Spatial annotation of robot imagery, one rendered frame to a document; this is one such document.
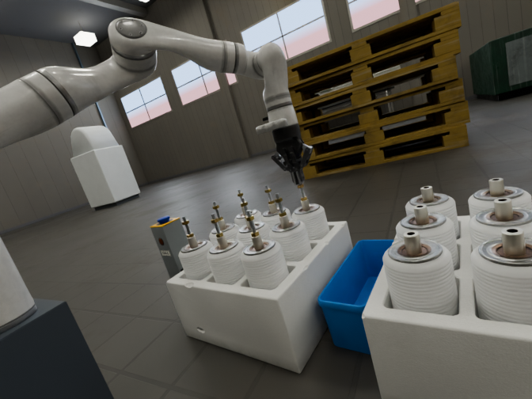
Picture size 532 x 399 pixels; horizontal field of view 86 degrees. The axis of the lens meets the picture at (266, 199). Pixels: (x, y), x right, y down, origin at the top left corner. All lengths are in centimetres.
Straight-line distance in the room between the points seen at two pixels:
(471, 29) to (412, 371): 756
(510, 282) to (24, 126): 76
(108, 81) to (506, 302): 78
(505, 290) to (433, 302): 9
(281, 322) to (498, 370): 34
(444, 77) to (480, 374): 224
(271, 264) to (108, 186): 604
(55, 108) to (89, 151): 602
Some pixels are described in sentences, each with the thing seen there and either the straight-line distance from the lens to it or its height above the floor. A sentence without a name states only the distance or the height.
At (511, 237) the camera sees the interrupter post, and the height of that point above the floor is 28.
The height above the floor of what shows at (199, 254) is 24.
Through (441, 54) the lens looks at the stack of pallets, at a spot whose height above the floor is 68.
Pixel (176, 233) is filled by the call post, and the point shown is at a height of 27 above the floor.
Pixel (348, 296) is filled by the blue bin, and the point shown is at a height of 4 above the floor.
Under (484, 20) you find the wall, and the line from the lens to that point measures 790.
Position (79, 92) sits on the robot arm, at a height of 66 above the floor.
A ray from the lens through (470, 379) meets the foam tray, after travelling 53.
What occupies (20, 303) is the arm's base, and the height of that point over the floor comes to 33.
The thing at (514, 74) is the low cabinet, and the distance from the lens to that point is 571.
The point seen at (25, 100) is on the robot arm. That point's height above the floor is 65.
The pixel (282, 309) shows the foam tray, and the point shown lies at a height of 15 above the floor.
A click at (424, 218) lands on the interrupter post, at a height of 26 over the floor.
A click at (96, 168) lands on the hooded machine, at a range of 664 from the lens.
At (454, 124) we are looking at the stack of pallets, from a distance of 261.
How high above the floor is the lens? 48
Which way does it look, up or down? 12 degrees down
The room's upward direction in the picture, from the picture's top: 17 degrees counter-clockwise
